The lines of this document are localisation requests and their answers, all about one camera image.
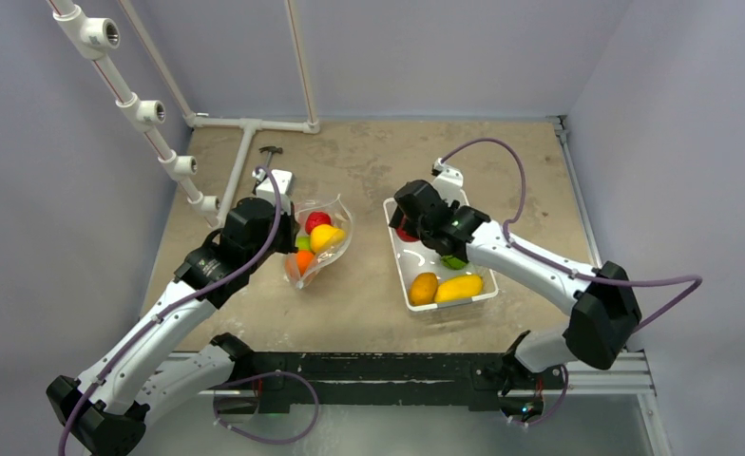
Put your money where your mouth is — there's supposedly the white plastic basket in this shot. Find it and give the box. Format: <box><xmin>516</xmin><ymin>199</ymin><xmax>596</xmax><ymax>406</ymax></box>
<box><xmin>388</xmin><ymin>227</ymin><xmax>500</xmax><ymax>313</ymax></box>

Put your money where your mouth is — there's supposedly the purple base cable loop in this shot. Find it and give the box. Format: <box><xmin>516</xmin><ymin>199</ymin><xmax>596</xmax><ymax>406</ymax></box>
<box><xmin>212</xmin><ymin>370</ymin><xmax>320</xmax><ymax>447</ymax></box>

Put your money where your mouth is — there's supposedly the small black hammer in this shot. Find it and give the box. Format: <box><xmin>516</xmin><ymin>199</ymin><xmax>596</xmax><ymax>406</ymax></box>
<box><xmin>253</xmin><ymin>145</ymin><xmax>284</xmax><ymax>188</ymax></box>

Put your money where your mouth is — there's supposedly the yellow pear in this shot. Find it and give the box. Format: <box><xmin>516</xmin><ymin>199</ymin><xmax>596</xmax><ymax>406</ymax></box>
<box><xmin>310</xmin><ymin>225</ymin><xmax>346</xmax><ymax>254</ymax></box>

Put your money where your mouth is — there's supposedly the white pvc pipe frame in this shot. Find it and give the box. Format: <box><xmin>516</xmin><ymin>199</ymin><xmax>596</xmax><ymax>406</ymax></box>
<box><xmin>48</xmin><ymin>1</ymin><xmax>321</xmax><ymax>228</ymax></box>

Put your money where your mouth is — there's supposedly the orange mango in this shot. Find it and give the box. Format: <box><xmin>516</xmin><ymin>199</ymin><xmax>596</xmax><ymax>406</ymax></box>
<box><xmin>408</xmin><ymin>272</ymin><xmax>439</xmax><ymax>307</ymax></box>

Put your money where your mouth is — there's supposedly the green watermelon toy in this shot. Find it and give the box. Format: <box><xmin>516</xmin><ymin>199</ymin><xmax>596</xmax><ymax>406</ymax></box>
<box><xmin>440</xmin><ymin>255</ymin><xmax>468</xmax><ymax>271</ymax></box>

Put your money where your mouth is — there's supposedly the orange fruit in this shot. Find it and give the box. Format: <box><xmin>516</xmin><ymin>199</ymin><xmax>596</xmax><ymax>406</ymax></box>
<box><xmin>285</xmin><ymin>250</ymin><xmax>315</xmax><ymax>278</ymax></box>

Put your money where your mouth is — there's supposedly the black base bar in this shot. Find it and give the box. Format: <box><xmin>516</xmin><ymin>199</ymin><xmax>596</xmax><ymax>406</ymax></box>
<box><xmin>210</xmin><ymin>333</ymin><xmax>564</xmax><ymax>419</ymax></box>

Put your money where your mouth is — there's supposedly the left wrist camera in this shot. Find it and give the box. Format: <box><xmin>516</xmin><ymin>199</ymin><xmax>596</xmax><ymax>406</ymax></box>
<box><xmin>253</xmin><ymin>169</ymin><xmax>295</xmax><ymax>206</ymax></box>

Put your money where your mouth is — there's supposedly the green pear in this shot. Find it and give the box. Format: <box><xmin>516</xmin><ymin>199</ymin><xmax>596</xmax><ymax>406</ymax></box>
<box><xmin>296</xmin><ymin>236</ymin><xmax>312</xmax><ymax>252</ymax></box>

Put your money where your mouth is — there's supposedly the red dark apple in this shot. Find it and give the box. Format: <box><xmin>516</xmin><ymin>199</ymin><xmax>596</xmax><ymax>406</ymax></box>
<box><xmin>304</xmin><ymin>211</ymin><xmax>333</xmax><ymax>235</ymax></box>

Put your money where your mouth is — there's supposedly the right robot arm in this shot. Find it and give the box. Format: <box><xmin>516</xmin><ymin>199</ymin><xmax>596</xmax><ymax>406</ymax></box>
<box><xmin>390</xmin><ymin>180</ymin><xmax>641</xmax><ymax>387</ymax></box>

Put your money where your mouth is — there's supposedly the yellow mango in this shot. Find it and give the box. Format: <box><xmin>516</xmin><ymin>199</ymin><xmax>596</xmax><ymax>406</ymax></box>
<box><xmin>434</xmin><ymin>275</ymin><xmax>484</xmax><ymax>303</ymax></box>

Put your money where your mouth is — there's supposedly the clear zip top bag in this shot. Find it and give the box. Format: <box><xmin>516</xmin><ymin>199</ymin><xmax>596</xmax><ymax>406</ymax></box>
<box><xmin>284</xmin><ymin>194</ymin><xmax>354</xmax><ymax>290</ymax></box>

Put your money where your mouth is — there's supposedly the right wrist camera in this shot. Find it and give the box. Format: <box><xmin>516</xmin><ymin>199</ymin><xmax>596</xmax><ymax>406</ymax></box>
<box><xmin>431</xmin><ymin>158</ymin><xmax>468</xmax><ymax>204</ymax></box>

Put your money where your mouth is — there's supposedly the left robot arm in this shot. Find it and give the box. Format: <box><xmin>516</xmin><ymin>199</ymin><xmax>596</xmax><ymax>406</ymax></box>
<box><xmin>47</xmin><ymin>196</ymin><xmax>299</xmax><ymax>455</ymax></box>

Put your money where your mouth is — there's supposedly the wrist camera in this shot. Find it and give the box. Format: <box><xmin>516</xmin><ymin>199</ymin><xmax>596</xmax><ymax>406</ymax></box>
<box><xmin>253</xmin><ymin>169</ymin><xmax>295</xmax><ymax>206</ymax></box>
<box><xmin>431</xmin><ymin>158</ymin><xmax>468</xmax><ymax>204</ymax></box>

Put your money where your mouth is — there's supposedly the aluminium rail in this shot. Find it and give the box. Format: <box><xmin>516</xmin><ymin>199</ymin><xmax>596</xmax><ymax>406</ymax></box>
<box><xmin>548</xmin><ymin>115</ymin><xmax>673</xmax><ymax>456</ymax></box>

